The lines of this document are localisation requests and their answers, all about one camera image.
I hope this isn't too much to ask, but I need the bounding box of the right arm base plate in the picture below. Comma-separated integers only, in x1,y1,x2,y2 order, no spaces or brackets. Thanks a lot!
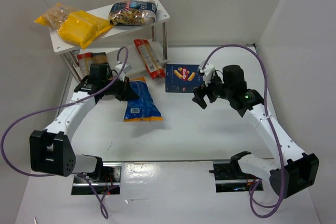
209,162,259,193

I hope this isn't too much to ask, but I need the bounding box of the yellow pasta bag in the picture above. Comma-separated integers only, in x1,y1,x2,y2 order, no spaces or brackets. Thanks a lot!
57,10,113,49

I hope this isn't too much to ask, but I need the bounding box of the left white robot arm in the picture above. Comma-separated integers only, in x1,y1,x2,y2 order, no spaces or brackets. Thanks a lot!
29,63,139,177

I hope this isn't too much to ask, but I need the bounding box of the blue Barilla rigatoni box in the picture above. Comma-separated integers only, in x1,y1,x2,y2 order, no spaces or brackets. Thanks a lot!
165,64,203,93

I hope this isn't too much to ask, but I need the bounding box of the red spaghetti pack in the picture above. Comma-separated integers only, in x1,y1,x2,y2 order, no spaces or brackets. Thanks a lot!
133,39,165,80
77,52,93,77

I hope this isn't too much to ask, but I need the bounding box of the red spaghetti pack right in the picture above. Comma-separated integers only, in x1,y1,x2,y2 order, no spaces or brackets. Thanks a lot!
133,39,165,80

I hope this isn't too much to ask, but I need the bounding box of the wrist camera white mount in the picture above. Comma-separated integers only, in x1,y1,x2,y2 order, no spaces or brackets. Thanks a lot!
115,63,132,81
198,60,215,86

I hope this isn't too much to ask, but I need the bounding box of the dark blue mixed pasta bag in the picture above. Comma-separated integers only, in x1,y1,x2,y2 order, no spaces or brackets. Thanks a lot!
108,0,158,26

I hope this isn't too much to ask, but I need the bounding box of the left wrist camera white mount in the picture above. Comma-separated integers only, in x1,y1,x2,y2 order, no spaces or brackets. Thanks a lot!
115,63,132,81

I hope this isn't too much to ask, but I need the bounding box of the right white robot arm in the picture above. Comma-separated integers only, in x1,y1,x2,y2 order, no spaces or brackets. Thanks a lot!
192,62,319,198

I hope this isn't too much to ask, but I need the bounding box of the red spaghetti pack left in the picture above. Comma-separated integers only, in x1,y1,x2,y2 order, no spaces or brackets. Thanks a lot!
77,52,93,77

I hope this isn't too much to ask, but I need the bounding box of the clear bag of fusilli pasta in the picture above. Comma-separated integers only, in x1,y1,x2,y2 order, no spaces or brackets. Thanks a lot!
34,3,79,29

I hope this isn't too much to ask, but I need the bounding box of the brown spaghetti pack black label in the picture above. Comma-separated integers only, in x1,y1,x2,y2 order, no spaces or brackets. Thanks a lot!
91,52,108,64

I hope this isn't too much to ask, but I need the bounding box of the white two-tier shelf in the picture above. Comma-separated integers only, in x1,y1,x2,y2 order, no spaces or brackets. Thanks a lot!
49,0,170,82

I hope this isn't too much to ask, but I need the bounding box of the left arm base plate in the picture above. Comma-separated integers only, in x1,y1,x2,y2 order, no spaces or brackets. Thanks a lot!
71,162,122,196

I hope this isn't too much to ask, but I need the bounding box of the blue and orange pasta bag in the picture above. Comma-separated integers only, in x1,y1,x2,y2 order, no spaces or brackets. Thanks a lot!
123,77,163,122

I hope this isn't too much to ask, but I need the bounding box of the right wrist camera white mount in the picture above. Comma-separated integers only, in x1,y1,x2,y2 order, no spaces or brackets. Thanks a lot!
198,60,215,86

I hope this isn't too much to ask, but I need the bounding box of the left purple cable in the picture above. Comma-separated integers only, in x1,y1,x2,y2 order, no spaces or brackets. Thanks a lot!
1,46,129,220

